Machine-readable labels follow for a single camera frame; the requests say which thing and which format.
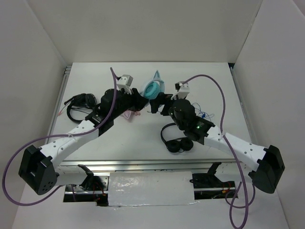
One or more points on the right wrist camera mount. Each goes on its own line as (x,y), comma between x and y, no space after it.
(182,90)

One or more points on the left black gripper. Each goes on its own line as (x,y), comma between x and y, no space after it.
(137,101)

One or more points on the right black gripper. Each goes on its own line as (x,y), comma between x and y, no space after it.
(162,98)

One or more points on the teal cat ear headphones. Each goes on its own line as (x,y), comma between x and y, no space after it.
(153,87)

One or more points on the large black wired headphones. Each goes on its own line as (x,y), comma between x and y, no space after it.
(86,101)

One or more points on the small black headphones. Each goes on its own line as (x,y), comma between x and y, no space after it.
(176,145)

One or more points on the pink blue cat headphones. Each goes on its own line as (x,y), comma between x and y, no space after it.
(128,115)

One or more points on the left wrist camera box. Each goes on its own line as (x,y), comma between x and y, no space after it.
(124,83)

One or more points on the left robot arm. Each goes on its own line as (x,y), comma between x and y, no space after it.
(38,165)

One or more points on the white taped cover plate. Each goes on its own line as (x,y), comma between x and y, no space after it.
(150,189)

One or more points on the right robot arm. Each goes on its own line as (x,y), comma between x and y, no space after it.
(265,163)

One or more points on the aluminium rail frame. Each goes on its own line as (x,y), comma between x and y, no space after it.
(135,143)

